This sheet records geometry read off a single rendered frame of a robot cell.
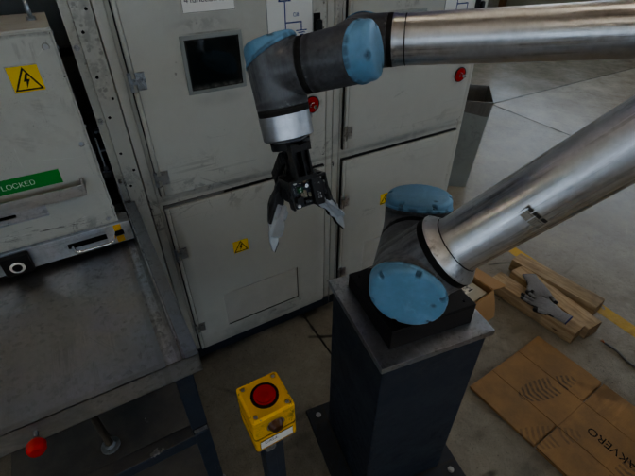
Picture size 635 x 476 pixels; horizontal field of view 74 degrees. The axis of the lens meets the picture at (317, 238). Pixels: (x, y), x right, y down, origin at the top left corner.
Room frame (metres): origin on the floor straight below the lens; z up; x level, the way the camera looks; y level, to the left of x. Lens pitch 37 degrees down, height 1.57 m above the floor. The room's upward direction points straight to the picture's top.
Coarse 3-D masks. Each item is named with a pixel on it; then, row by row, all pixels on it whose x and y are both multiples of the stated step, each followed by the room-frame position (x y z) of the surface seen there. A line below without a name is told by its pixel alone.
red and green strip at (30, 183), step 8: (24, 176) 0.84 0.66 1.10; (32, 176) 0.85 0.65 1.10; (40, 176) 0.85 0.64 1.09; (48, 176) 0.86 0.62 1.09; (56, 176) 0.87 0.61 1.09; (0, 184) 0.81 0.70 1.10; (8, 184) 0.82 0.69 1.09; (16, 184) 0.83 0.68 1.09; (24, 184) 0.84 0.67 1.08; (32, 184) 0.84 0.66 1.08; (40, 184) 0.85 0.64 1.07; (48, 184) 0.86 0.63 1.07; (0, 192) 0.81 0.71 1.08; (8, 192) 0.82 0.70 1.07; (16, 192) 0.83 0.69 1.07
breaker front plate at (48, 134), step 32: (0, 64) 0.86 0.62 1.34; (32, 64) 0.89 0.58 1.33; (0, 96) 0.85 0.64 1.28; (32, 96) 0.88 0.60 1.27; (64, 96) 0.91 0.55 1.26; (0, 128) 0.84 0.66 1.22; (32, 128) 0.87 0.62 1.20; (64, 128) 0.90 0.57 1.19; (0, 160) 0.83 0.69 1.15; (32, 160) 0.85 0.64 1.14; (64, 160) 0.88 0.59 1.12; (32, 192) 0.84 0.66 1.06; (96, 192) 0.90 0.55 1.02; (0, 224) 0.79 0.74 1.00; (32, 224) 0.83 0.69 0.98; (64, 224) 0.86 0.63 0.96; (96, 224) 0.89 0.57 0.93
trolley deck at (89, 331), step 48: (144, 240) 0.93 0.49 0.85; (0, 288) 0.74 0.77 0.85; (48, 288) 0.74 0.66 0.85; (96, 288) 0.74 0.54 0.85; (0, 336) 0.59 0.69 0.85; (48, 336) 0.59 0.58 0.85; (96, 336) 0.59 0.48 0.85; (144, 336) 0.59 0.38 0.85; (0, 384) 0.48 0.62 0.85; (48, 384) 0.48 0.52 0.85; (96, 384) 0.48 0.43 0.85; (144, 384) 0.49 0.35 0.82; (0, 432) 0.38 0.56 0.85; (48, 432) 0.40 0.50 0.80
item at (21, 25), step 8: (0, 16) 1.05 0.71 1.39; (8, 16) 1.05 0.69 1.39; (16, 16) 1.05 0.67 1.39; (24, 16) 1.05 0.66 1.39; (40, 16) 1.05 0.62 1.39; (0, 24) 0.97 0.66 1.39; (8, 24) 0.97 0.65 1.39; (16, 24) 0.97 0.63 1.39; (24, 24) 0.97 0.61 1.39; (32, 24) 0.97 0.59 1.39; (40, 24) 0.97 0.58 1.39; (48, 24) 0.97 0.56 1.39; (0, 32) 0.87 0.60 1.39; (8, 32) 0.88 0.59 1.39; (16, 32) 0.89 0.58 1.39; (24, 32) 0.89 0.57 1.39; (32, 32) 0.90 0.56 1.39; (56, 48) 0.92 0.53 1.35; (64, 72) 0.92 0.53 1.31; (88, 136) 0.92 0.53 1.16; (96, 160) 0.92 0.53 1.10; (104, 184) 0.92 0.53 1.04; (112, 208) 0.92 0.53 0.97; (8, 216) 0.82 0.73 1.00
